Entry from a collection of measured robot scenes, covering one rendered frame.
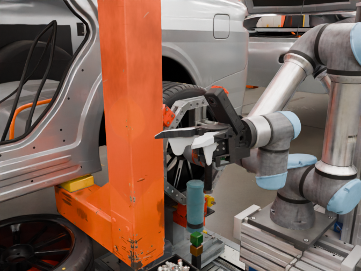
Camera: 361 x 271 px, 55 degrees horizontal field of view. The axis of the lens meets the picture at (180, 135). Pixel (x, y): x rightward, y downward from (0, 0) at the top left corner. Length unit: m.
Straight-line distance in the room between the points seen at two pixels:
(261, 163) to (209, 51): 1.48
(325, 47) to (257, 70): 3.27
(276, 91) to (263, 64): 3.23
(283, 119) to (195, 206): 0.94
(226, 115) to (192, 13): 1.45
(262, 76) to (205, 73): 2.06
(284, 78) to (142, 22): 0.51
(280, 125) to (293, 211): 0.44
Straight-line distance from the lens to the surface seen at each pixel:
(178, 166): 1.86
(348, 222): 1.37
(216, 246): 2.30
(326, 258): 1.25
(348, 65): 1.01
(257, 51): 4.29
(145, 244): 1.47
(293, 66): 1.06
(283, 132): 0.85
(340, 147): 1.07
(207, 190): 1.56
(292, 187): 1.18
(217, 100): 0.74
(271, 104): 1.00
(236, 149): 0.78
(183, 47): 2.11
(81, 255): 1.66
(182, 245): 2.15
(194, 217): 1.73
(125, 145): 1.27
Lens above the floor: 1.45
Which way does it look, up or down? 17 degrees down
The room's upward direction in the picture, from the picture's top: straight up
